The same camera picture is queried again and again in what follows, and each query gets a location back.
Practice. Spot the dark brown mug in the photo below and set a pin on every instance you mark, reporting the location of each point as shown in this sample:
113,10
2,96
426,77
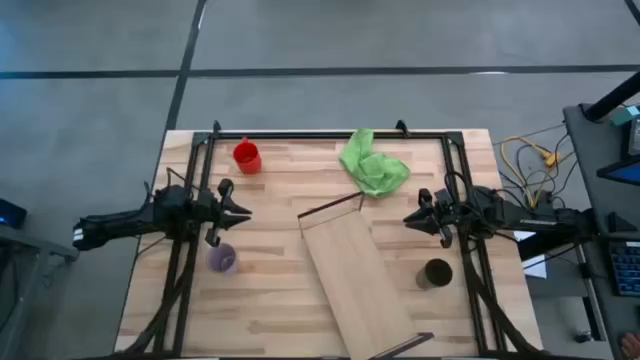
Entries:
436,272

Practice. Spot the red plastic mug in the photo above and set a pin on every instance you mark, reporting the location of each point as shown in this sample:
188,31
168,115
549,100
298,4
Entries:
247,157

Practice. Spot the teal box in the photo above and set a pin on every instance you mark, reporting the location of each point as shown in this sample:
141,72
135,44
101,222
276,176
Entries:
631,115

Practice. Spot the person's hand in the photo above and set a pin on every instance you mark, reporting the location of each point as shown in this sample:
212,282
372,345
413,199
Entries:
632,345

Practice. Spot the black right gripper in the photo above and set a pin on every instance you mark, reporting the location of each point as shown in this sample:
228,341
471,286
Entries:
447,215

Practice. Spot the wooden board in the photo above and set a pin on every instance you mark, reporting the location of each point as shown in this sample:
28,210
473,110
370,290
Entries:
350,280

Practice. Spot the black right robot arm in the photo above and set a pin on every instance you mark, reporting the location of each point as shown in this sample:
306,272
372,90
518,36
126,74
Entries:
540,220

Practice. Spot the black monitor pole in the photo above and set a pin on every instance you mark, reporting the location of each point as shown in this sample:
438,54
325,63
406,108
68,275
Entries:
612,100

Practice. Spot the black aluminium rig frame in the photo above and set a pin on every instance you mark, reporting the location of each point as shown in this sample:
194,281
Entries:
325,135

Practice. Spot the green microfibre cloth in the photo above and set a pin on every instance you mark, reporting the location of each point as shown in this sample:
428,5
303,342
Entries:
372,167

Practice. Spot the pale purple plastic cup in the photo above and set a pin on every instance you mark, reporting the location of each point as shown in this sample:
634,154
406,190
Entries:
222,258

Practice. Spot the blue-screen laptop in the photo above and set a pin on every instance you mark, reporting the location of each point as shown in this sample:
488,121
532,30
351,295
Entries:
625,172

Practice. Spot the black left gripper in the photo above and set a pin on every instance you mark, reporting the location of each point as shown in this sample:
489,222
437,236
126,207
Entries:
216,212

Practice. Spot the black keyboard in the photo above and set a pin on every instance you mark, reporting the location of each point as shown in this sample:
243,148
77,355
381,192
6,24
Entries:
627,267

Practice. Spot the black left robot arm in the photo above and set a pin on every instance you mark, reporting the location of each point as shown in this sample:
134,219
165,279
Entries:
125,222

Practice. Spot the grey cart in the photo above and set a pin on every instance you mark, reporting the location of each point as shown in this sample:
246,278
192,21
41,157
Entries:
30,245

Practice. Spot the white paper sheet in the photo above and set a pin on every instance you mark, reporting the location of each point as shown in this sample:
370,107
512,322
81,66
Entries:
537,267

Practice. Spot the black device with blue light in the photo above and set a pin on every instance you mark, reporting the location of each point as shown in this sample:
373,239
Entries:
11,214

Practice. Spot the grey side desk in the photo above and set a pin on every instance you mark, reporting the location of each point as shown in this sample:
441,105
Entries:
590,150

